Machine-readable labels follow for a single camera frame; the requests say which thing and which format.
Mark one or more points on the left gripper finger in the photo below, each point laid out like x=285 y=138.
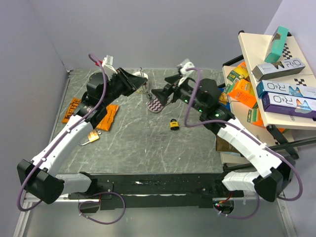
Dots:
x=133 y=87
x=131 y=79

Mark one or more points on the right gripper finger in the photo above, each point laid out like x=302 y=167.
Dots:
x=174 y=80
x=163 y=94

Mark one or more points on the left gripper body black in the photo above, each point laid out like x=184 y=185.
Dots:
x=118 y=86

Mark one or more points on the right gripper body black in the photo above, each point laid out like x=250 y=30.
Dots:
x=183 y=92

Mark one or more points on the yellow padlock black shackle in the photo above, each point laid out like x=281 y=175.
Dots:
x=174 y=125

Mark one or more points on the small brass padlock with keys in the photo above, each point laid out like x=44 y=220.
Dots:
x=148 y=94

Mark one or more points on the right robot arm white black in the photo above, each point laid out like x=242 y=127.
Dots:
x=272 y=171

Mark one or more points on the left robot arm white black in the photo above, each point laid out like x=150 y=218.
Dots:
x=40 y=176

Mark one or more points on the white tape roll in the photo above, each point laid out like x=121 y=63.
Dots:
x=144 y=88

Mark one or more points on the pink black zigzag sponge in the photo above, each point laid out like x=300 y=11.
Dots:
x=155 y=105

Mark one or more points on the orange potato chips bag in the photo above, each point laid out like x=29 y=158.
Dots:
x=105 y=123

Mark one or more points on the blue chips bag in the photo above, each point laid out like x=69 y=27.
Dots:
x=223 y=99

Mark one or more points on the large brass padlock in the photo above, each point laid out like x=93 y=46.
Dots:
x=92 y=137

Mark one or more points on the yellow green box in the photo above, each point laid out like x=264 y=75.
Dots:
x=238 y=73

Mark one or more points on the orange snack box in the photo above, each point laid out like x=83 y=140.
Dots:
x=243 y=92

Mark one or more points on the beige lower shelf board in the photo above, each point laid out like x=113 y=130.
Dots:
x=241 y=111

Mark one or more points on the beige shelf board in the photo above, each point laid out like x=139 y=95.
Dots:
x=254 y=48
x=241 y=111

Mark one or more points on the green orange box lower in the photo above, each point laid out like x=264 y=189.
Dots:
x=254 y=117

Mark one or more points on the silver R&O box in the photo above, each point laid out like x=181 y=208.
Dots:
x=278 y=69

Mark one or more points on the blue R&O box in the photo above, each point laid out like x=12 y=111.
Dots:
x=267 y=86

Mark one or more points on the beige upper shelf board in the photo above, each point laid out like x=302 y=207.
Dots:
x=254 y=48

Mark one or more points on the teal box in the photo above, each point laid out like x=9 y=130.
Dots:
x=276 y=45

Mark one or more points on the purple R&O box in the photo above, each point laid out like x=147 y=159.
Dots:
x=289 y=105

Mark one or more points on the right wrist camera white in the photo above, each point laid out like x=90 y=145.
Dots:
x=183 y=66

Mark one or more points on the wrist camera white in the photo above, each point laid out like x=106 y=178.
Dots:
x=107 y=65
x=183 y=66

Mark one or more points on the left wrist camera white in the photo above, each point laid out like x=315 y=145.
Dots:
x=107 y=65

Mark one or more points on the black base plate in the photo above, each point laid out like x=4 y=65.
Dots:
x=157 y=190

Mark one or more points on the black shelf frame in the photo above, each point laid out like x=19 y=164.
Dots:
x=276 y=132

